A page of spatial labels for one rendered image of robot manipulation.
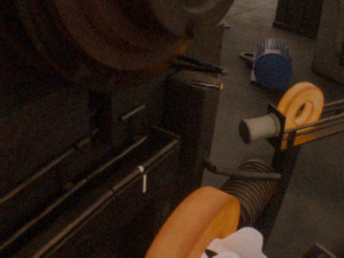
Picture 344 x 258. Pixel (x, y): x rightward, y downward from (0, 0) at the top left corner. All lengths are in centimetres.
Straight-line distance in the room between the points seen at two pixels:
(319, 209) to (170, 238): 153
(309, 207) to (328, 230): 16
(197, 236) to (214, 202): 4
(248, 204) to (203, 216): 60
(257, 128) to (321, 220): 95
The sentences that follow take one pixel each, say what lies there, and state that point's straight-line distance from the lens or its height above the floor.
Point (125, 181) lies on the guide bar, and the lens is 63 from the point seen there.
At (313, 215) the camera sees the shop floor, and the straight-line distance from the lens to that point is 176.
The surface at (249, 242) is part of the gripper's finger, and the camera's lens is 34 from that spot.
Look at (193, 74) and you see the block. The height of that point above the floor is 80.
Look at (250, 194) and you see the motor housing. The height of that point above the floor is 52.
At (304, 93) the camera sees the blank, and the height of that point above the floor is 77.
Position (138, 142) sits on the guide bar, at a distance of 74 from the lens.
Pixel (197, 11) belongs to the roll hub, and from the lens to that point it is 48.
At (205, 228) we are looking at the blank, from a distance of 31.
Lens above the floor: 112
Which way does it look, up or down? 33 degrees down
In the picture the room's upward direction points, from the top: 5 degrees clockwise
